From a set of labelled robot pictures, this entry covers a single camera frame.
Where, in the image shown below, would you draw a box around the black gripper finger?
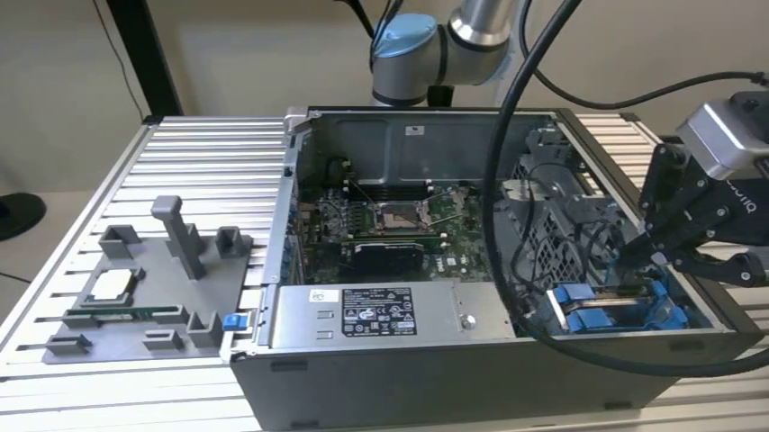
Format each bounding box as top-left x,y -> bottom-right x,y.
651,245 -> 769,289
618,142 -> 714,275

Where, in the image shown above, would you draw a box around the black disk wire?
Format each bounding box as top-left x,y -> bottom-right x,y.
563,222 -> 611,293

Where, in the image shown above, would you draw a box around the metal disk bay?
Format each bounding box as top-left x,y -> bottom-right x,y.
543,269 -> 690,337

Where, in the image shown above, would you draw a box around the grey metal drive cage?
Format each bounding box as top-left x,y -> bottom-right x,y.
488,128 -> 650,289

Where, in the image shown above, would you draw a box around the green motherboard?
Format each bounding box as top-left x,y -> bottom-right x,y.
296,179 -> 499,284

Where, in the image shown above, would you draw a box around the CPU socket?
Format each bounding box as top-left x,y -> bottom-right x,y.
371,197 -> 437,235

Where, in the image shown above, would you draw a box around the black RAM slots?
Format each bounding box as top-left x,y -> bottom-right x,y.
351,229 -> 449,239
344,178 -> 437,200

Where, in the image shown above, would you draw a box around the black open PC case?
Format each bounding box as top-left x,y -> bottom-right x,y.
231,105 -> 763,431

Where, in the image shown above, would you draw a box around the silver power supply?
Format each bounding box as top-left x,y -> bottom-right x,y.
267,281 -> 518,350

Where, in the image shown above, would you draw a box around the grey parts rack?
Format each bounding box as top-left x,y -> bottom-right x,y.
41,195 -> 259,365

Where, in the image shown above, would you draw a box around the green RAM stick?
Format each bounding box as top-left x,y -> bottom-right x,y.
68,305 -> 181,320

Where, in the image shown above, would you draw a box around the silver CPU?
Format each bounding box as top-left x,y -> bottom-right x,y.
86,272 -> 137,301

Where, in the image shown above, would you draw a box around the round black stand base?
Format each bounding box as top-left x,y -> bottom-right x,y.
0,192 -> 48,242

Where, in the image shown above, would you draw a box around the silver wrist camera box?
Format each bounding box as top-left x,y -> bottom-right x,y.
675,102 -> 769,181

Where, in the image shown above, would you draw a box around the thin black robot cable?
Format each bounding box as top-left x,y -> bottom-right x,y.
527,58 -> 769,109

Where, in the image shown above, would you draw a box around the thin black wire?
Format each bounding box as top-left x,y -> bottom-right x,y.
511,162 -> 566,292

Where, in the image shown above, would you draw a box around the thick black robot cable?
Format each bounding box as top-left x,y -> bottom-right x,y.
488,0 -> 769,377

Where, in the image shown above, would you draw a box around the black frame post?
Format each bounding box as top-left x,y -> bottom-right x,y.
110,0 -> 185,118

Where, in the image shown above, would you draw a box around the thin black wall cable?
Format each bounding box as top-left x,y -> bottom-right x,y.
92,0 -> 145,118

